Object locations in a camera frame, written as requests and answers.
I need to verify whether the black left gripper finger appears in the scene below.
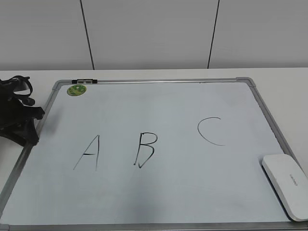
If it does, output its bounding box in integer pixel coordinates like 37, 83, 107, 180
11, 119, 39, 146
23, 106, 45, 120

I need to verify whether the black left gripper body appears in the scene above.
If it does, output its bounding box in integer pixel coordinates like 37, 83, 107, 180
0, 79, 31, 140

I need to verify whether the white whiteboard eraser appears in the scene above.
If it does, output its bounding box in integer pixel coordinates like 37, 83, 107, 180
262, 154, 308, 222

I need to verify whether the green round magnet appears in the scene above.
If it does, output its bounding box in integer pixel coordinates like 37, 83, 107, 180
67, 84, 87, 97

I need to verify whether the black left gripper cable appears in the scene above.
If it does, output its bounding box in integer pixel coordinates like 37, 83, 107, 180
4, 75, 36, 106

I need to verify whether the white whiteboard with grey frame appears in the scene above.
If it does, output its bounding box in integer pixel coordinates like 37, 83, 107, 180
0, 77, 308, 231

